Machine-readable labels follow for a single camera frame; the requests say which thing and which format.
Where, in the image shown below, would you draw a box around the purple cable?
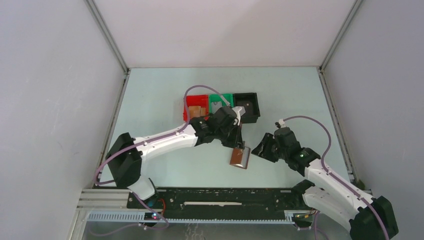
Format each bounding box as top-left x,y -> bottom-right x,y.
93,85 -> 233,231
281,115 -> 390,240

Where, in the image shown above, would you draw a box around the black plastic bin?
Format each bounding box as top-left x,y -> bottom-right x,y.
233,92 -> 261,124

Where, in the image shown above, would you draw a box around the brown leather card holder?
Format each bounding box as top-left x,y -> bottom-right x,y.
229,146 -> 251,170

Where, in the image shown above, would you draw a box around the orange cards in red bin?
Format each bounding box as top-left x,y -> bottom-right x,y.
188,105 -> 207,119

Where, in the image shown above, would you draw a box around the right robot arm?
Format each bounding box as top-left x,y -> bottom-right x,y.
251,119 -> 399,240

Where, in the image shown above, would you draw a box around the aluminium frame rails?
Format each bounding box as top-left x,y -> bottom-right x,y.
67,188 -> 135,240

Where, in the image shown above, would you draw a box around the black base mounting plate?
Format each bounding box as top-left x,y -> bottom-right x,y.
148,187 -> 317,222

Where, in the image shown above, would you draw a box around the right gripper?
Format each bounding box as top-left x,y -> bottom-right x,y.
250,132 -> 288,163

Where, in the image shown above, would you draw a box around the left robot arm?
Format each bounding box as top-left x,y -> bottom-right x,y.
106,106 -> 246,208

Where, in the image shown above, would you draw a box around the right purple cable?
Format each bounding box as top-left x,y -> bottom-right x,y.
281,115 -> 390,240

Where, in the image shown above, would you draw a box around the white cable duct strip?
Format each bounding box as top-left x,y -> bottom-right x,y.
86,211 -> 296,225

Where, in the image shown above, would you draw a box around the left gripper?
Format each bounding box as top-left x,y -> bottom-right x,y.
215,121 -> 244,150

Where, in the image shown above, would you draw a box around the white cards in green bin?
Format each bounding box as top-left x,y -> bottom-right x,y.
209,101 -> 228,114

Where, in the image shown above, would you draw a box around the red plastic bin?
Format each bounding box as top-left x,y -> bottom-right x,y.
182,94 -> 210,121

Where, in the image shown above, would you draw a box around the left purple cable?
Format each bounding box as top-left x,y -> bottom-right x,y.
93,85 -> 233,231

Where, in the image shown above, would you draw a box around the green plastic bin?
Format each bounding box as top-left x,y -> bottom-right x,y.
208,93 -> 235,112

